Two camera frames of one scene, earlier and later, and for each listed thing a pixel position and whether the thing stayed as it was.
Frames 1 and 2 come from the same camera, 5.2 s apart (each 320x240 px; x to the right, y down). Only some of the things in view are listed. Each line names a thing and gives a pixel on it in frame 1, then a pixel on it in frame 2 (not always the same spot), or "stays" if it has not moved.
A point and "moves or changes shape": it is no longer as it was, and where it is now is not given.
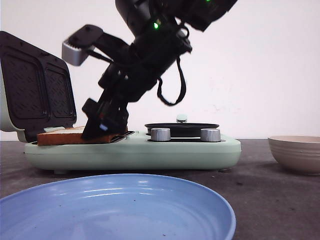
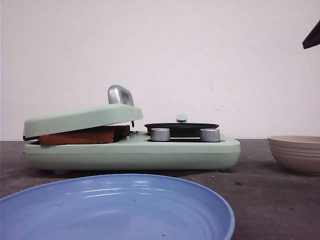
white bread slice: (68, 136) stays
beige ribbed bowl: (300, 153) stays
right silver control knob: (210, 135) stays
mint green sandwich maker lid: (36, 87) moves or changes shape
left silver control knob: (160, 134) stays
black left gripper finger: (93, 126) -> (313, 38)
